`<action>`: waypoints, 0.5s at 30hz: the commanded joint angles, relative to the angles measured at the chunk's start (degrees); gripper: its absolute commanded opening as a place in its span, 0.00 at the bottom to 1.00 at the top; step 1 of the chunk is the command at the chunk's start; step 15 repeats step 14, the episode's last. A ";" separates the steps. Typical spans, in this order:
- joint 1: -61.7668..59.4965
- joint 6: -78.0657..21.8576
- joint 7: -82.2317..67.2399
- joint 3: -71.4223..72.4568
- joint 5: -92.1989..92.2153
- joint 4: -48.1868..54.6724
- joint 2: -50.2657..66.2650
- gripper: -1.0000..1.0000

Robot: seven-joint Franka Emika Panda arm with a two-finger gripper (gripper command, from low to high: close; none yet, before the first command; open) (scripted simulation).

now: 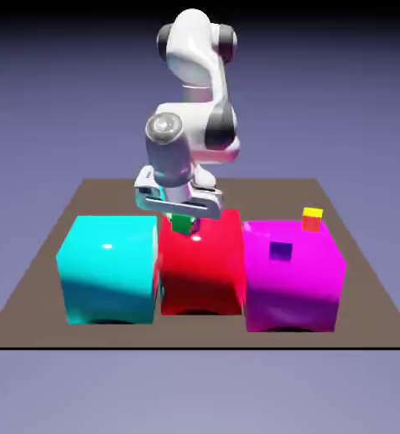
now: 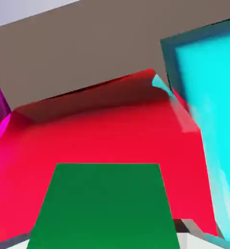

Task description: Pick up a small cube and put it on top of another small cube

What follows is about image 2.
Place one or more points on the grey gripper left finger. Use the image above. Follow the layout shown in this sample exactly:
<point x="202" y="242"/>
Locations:
<point x="13" y="244"/>

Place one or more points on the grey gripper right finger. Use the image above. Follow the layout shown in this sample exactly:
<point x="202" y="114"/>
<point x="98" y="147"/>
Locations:
<point x="193" y="240"/>

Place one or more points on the small green cube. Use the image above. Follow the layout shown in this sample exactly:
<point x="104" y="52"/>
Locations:
<point x="105" y="208"/>

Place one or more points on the large red box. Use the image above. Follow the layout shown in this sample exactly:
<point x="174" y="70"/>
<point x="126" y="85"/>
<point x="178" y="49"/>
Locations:
<point x="107" y="140"/>

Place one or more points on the large cyan box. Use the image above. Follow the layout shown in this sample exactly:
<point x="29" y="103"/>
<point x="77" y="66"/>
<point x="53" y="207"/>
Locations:
<point x="214" y="97"/>

